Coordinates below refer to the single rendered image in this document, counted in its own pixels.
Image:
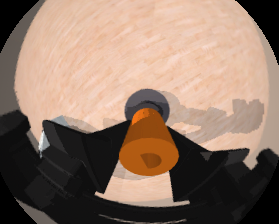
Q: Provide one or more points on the dark grey round pedestal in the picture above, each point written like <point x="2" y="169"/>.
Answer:
<point x="147" y="98"/>

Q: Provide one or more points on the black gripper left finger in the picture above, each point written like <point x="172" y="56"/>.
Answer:
<point x="99" y="151"/>

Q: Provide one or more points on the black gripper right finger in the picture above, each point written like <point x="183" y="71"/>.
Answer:
<point x="196" y="165"/>

